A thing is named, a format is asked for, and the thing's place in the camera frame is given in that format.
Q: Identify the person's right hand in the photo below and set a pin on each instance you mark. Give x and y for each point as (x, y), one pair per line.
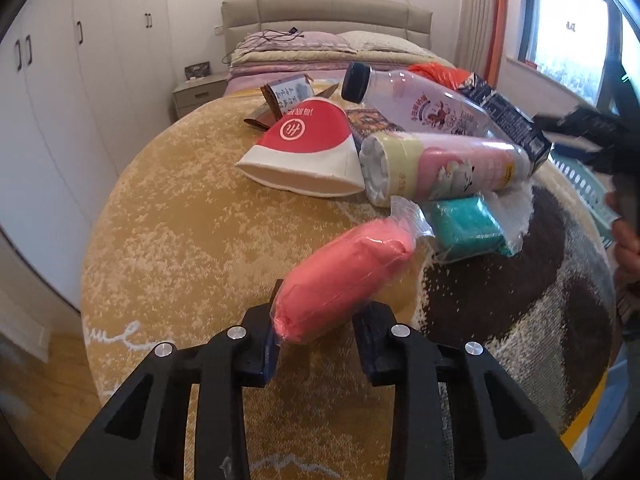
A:
(629, 247)

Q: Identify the brown cardboard carton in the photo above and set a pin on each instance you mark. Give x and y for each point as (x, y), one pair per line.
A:
(290, 97)

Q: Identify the beige quilt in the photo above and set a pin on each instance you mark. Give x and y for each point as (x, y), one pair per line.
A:
(280, 57)

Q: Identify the dark framed window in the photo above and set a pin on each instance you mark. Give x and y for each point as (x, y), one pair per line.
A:
(565, 25)

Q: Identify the pink plastic packet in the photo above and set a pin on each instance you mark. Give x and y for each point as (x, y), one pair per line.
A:
(345, 280)

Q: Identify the clear plastic bottle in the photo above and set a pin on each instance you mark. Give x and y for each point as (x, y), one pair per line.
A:
(425, 100)

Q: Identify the purple pillow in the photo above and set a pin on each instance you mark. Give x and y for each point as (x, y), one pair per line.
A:
(300, 42)

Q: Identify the red and white paper cup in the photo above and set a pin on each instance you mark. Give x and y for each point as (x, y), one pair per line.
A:
(305, 135)

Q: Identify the dark blue carton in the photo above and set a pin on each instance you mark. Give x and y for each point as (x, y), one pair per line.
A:
(505, 115)

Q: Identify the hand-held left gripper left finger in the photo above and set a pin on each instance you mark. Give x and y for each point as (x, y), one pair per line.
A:
(270, 360)

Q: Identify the pink cylindrical container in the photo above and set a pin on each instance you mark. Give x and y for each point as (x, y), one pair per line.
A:
(450, 170)

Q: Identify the grey nightstand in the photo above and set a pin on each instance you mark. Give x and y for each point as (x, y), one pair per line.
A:
(197, 95)

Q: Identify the beige padded headboard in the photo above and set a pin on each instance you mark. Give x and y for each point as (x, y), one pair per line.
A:
(320, 12)

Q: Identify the beige and orange curtain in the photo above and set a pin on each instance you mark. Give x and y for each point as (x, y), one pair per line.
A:
(480, 10)

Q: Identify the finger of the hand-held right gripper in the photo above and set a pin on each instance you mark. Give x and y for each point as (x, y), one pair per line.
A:
(575, 122)

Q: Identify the red item on windowsill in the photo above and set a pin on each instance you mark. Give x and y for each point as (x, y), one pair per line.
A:
(529, 63)

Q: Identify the white wardrobe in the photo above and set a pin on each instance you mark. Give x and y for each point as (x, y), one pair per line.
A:
(75, 110)

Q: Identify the yellow printed blanket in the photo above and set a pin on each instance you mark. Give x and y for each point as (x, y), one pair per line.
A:
(200, 220)

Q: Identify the orange plastic bag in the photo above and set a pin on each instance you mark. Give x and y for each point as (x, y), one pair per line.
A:
(440, 74)

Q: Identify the small picture frame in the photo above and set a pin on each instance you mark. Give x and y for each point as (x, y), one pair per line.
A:
(197, 71)

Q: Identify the light blue plastic basket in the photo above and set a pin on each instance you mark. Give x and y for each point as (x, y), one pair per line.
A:
(580, 180)

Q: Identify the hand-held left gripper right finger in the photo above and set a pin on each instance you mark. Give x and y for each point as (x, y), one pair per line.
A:
(365, 347)

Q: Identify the teal plastic packet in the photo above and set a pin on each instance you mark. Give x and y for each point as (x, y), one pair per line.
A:
(465, 225)

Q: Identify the small dark printed box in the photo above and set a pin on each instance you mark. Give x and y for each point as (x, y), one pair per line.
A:
(370, 120)

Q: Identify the beige pillow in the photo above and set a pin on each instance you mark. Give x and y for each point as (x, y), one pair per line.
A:
(380, 41)

